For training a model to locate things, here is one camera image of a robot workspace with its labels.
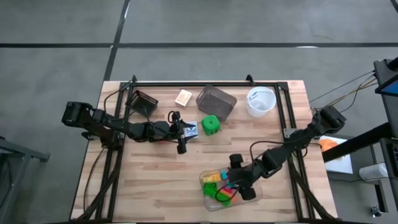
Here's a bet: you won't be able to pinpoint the long green toy block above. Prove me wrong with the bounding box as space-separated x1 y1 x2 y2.
206 189 233 207

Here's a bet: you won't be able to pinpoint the black equipment tower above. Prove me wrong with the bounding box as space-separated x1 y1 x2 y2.
373 57 398 224

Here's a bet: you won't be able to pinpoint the grey metal cart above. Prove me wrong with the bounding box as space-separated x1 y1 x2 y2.
0 136 50 224

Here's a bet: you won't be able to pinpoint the white sheet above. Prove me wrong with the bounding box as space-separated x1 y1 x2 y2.
317 135 354 174

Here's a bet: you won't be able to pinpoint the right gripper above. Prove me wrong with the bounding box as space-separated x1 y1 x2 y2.
229 154 265 201

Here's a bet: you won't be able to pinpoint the white roll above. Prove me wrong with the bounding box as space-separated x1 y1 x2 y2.
359 162 389 181

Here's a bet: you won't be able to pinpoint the small cream box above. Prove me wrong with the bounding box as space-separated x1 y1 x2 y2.
174 89 193 108

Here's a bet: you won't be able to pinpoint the clear plastic bin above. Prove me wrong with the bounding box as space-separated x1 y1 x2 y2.
199 164 264 212

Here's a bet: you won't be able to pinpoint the grey translucent bin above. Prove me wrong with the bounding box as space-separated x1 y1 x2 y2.
195 84 238 123

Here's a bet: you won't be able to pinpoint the white playing card box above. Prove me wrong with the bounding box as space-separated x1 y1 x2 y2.
183 121 199 140

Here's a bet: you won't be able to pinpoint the long orange toy block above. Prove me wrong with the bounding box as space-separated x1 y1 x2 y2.
222 191 239 202

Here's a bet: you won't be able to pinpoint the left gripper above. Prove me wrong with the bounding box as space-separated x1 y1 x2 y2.
150 110 197 155

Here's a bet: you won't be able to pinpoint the green foam dice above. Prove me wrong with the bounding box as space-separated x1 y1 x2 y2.
201 114 221 136

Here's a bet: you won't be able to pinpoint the small black box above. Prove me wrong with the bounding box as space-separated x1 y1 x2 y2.
125 90 159 118

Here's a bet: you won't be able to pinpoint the orange object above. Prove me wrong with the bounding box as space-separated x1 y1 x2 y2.
318 138 340 153

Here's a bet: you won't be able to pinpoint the black diagonal beam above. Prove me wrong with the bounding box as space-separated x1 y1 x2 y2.
322 123 394 163

